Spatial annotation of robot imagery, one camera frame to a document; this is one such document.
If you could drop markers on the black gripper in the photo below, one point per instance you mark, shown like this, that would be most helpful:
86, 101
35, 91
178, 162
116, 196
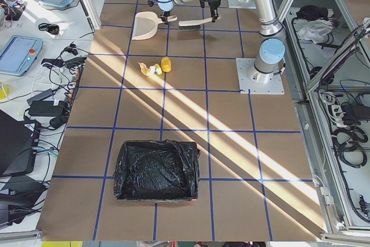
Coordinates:
214, 6
165, 14

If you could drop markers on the blue teach pendant lower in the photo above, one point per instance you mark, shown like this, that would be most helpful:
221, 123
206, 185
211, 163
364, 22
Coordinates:
19, 53

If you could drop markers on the white plastic dustpan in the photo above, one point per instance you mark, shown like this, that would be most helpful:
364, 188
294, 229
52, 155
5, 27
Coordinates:
146, 25

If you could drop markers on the black power brick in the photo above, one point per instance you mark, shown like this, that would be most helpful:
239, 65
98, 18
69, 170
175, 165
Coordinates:
47, 108

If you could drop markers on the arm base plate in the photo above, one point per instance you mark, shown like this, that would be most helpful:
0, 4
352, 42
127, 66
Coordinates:
251, 81
242, 4

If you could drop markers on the white crumpled cloth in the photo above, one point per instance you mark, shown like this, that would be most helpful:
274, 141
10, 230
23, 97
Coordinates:
316, 31

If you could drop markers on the black laptop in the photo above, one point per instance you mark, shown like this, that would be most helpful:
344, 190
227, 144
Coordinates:
18, 145

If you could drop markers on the black-lined trash bin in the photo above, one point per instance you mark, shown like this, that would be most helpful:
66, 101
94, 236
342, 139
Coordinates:
157, 171

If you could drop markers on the brown potato-like trash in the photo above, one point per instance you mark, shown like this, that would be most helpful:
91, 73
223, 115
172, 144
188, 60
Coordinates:
166, 64

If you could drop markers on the white hand brush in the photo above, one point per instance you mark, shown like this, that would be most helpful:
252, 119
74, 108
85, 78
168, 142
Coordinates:
193, 25

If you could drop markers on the beige croissant-shaped trash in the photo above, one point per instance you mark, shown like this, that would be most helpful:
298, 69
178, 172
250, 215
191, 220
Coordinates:
145, 70

